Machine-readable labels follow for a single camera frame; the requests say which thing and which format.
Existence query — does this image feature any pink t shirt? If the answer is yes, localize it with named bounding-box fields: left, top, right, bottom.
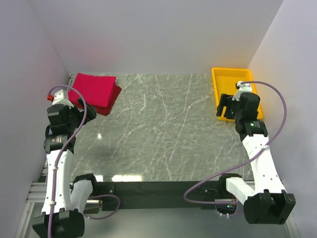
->
left=72, top=73, right=121, bottom=109

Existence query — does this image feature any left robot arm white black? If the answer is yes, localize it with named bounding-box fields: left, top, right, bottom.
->
left=32, top=99, right=99, bottom=238

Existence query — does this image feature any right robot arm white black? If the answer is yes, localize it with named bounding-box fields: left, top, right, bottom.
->
left=216, top=92, right=296, bottom=225

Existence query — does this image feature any folded dark red t shirt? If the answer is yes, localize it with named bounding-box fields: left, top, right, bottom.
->
left=83, top=84, right=121, bottom=116

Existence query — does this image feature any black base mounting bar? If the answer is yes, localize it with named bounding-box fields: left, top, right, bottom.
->
left=74, top=175, right=245, bottom=213

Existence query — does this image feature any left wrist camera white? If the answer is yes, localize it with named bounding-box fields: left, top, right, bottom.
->
left=47, top=89, right=74, bottom=108

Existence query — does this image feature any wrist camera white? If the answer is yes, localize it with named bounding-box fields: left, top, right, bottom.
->
left=47, top=89, right=74, bottom=108
left=232, top=81, right=253, bottom=101

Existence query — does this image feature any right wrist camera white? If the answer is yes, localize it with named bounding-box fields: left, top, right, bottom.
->
left=232, top=81, right=253, bottom=101

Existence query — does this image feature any aluminium frame rail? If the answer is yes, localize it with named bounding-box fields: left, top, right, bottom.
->
left=14, top=85, right=78, bottom=238

